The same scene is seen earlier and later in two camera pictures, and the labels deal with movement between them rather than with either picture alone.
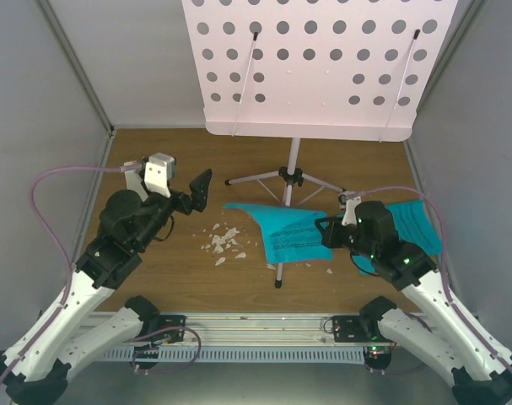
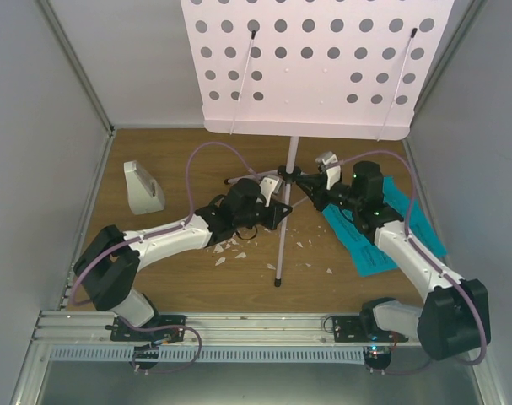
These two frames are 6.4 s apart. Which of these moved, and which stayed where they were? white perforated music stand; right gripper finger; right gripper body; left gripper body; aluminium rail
Moved: right gripper body; right gripper finger; left gripper body
Stayed: white perforated music stand; aluminium rail
